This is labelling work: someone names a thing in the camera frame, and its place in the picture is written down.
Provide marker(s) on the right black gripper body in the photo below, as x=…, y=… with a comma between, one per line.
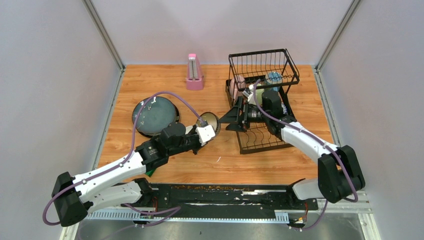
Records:
x=255, y=115

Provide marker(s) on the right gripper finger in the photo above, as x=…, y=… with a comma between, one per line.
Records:
x=232, y=116
x=236, y=127

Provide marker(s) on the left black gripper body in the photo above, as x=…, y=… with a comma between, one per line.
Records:
x=190, y=142

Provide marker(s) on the blue mug yellow inside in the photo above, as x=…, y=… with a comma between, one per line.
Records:
x=273, y=80

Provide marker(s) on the black gold patterned bowl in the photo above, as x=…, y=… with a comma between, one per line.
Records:
x=212, y=120

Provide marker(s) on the pink mug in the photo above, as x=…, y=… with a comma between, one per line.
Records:
x=236, y=87

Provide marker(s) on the pink metronome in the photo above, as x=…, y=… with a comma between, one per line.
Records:
x=195, y=78

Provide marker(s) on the green handled cream mug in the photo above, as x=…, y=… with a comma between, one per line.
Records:
x=258, y=95

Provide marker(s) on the red patterned bowl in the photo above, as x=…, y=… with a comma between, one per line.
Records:
x=284, y=109

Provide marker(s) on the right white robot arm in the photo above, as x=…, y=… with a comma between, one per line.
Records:
x=338, y=170

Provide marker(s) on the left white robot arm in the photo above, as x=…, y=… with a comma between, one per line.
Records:
x=74, y=197

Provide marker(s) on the black bottom plate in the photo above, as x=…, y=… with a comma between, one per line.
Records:
x=151, y=122

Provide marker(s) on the dark blue floral plate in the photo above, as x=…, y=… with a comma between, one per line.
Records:
x=157, y=101

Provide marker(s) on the blue green striped block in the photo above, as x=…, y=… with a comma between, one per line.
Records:
x=150, y=172

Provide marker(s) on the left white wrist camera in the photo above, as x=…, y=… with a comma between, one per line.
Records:
x=205, y=134

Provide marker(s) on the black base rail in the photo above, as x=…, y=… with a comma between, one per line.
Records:
x=224, y=201

